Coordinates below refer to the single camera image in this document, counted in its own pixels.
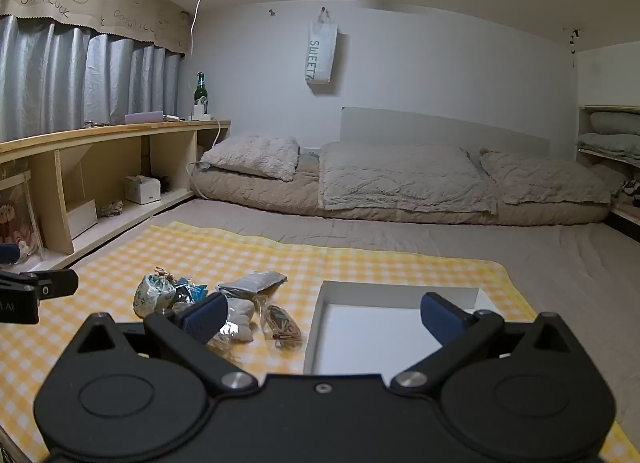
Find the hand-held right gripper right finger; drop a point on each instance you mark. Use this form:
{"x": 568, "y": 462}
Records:
{"x": 440, "y": 315}

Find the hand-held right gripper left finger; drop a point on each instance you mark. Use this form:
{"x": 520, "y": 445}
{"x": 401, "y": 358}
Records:
{"x": 205, "y": 317}

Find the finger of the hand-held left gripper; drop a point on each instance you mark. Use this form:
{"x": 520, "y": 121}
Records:
{"x": 9, "y": 254}
{"x": 45, "y": 285}

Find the blue packet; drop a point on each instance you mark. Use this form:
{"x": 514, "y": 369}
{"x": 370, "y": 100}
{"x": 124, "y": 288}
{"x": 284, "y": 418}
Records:
{"x": 195, "y": 290}

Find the grey packet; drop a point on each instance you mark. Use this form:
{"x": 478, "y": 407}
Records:
{"x": 255, "y": 281}

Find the white shallow box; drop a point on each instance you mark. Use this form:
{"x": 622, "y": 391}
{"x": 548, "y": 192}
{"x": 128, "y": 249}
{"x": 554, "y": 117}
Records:
{"x": 360, "y": 335}

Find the printed picture bag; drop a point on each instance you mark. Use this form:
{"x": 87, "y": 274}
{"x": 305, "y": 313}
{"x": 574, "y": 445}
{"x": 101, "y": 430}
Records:
{"x": 15, "y": 218}

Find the floral fabric pouch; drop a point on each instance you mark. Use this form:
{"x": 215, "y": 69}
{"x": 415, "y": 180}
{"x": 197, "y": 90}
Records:
{"x": 150, "y": 295}

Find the clear bag of brown clips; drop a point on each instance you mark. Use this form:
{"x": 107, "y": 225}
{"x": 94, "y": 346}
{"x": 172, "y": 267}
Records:
{"x": 280, "y": 323}

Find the white flat box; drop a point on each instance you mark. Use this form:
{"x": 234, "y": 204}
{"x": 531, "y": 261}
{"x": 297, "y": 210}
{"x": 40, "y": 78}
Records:
{"x": 82, "y": 219}

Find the yellow checkered mat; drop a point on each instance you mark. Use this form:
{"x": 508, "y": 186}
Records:
{"x": 300, "y": 263}

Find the beige comforter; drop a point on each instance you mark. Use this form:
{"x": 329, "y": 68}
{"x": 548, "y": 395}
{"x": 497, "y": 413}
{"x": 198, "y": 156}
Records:
{"x": 260, "y": 194}

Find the white tissue box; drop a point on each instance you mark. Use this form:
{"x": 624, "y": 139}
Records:
{"x": 142, "y": 190}

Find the dark fuzzy item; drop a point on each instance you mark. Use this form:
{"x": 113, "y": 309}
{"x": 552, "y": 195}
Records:
{"x": 162, "y": 183}

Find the middle beige pillow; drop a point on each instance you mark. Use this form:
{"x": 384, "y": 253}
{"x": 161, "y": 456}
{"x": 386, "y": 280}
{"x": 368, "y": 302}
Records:
{"x": 400, "y": 173}

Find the wooden shelf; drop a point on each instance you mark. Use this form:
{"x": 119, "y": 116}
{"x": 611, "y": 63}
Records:
{"x": 100, "y": 133}

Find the fuzzy beige pillow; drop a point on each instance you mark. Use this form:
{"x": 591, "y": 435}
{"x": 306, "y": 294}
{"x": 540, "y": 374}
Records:
{"x": 250, "y": 155}

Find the quilted beige pillow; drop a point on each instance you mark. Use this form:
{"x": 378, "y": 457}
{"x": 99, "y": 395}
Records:
{"x": 540, "y": 175}

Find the grey curtain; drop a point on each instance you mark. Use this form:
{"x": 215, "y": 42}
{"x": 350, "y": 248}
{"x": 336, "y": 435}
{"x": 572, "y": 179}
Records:
{"x": 45, "y": 78}

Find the white headboard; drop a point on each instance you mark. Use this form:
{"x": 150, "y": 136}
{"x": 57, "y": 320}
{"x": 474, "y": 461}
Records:
{"x": 425, "y": 125}

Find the purple flat box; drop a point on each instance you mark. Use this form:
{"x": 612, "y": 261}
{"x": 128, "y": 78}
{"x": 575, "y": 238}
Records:
{"x": 144, "y": 118}

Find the white charger box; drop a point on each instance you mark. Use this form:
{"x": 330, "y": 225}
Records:
{"x": 201, "y": 112}

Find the patterned cloth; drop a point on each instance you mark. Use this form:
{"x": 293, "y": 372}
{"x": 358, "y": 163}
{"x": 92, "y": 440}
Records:
{"x": 627, "y": 195}

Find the green glass bottle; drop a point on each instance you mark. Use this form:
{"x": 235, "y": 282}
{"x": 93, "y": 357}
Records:
{"x": 201, "y": 90}

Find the white side shelf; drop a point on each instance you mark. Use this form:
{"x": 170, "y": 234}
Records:
{"x": 582, "y": 123}

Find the folded grey bedding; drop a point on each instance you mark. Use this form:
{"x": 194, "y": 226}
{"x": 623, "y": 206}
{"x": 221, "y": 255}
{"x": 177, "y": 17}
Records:
{"x": 612, "y": 145}

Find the grey pillow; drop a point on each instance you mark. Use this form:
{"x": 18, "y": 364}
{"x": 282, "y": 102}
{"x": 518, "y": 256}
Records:
{"x": 617, "y": 123}

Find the white tote bag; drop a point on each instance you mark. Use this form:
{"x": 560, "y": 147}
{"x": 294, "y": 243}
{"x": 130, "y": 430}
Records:
{"x": 320, "y": 53}

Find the black wall fixture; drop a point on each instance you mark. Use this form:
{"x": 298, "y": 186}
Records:
{"x": 574, "y": 38}

